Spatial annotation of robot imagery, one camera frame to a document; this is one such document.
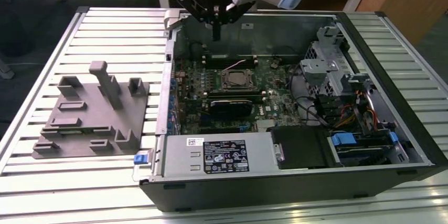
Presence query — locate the green motherboard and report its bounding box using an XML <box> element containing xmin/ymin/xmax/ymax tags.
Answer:
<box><xmin>171</xmin><ymin>57</ymin><xmax>305</xmax><ymax>135</ymax></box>

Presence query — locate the orange wire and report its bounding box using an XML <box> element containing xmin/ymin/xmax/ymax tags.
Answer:
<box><xmin>361</xmin><ymin>107</ymin><xmax>381</xmax><ymax>132</ymax></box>

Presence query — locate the yellow wire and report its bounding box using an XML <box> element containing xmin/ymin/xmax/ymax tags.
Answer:
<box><xmin>333</xmin><ymin>115</ymin><xmax>356</xmax><ymax>128</ymax></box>

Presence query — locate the grey parts rack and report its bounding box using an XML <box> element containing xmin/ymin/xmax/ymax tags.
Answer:
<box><xmin>31</xmin><ymin>60</ymin><xmax>151</xmax><ymax>160</ymax></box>

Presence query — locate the black PC case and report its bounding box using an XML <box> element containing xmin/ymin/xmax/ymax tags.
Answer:
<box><xmin>132</xmin><ymin>8</ymin><xmax>448</xmax><ymax>213</ymax></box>

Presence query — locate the green RAM stick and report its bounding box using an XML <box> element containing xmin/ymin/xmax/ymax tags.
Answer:
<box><xmin>57</xmin><ymin>128</ymin><xmax>109</xmax><ymax>134</ymax></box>

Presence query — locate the silver chipset heatsink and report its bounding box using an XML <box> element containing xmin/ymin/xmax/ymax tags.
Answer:
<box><xmin>256</xmin><ymin>120</ymin><xmax>277</xmax><ymax>131</ymax></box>

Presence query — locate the grey power supply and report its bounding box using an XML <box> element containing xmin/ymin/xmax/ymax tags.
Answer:
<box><xmin>151</xmin><ymin>132</ymin><xmax>283</xmax><ymax>180</ymax></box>

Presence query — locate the silver CPU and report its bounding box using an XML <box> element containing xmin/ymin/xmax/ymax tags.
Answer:
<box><xmin>225</xmin><ymin>73</ymin><xmax>248</xmax><ymax>84</ymax></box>

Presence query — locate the silver metal drive cage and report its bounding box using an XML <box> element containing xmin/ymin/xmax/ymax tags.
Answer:
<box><xmin>299</xmin><ymin>26</ymin><xmax>353</xmax><ymax>98</ymax></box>

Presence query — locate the black plastic bay cover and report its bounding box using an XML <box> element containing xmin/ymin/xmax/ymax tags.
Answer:
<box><xmin>269</xmin><ymin>126</ymin><xmax>344</xmax><ymax>170</ymax></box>

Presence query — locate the black rating label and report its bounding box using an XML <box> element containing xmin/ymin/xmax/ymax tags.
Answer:
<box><xmin>203</xmin><ymin>139</ymin><xmax>248</xmax><ymax>175</ymax></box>

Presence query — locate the CPU socket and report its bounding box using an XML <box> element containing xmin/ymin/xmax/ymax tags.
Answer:
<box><xmin>217</xmin><ymin>68</ymin><xmax>260</xmax><ymax>90</ymax></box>

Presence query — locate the black graphics card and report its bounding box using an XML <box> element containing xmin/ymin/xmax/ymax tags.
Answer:
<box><xmin>208</xmin><ymin>99</ymin><xmax>253</xmax><ymax>118</ymax></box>

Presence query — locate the blue case latch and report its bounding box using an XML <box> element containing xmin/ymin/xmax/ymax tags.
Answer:
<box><xmin>133</xmin><ymin>152</ymin><xmax>151</xmax><ymax>166</ymax></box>

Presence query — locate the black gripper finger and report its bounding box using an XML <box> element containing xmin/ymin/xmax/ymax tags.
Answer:
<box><xmin>216</xmin><ymin>0</ymin><xmax>247</xmax><ymax>41</ymax></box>
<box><xmin>176</xmin><ymin>0</ymin><xmax>217</xmax><ymax>41</ymax></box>

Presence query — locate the metal socket cover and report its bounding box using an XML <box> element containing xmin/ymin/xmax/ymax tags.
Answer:
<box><xmin>219</xmin><ymin>68</ymin><xmax>259</xmax><ymax>89</ymax></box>

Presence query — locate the blue disk carrier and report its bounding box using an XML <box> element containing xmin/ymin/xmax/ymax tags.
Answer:
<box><xmin>329</xmin><ymin>132</ymin><xmax>392</xmax><ymax>154</ymax></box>

